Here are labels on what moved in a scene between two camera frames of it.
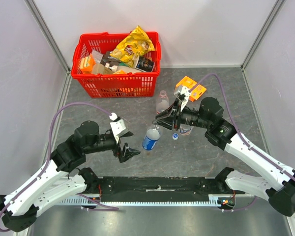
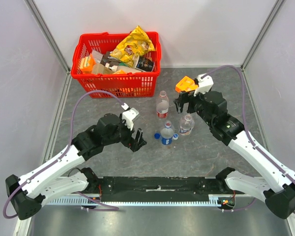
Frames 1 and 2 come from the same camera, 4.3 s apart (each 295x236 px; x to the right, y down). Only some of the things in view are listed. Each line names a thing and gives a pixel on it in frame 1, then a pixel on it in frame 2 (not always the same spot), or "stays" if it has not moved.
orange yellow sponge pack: (87, 63) stays
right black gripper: (175, 116) -> (185, 99)
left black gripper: (126, 154) -> (135, 144)
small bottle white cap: (185, 129) stays
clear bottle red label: (162, 102) stays
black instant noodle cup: (145, 64) stays
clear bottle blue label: (151, 137) -> (167, 133)
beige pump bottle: (126, 69) stays
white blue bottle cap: (175, 136) stays
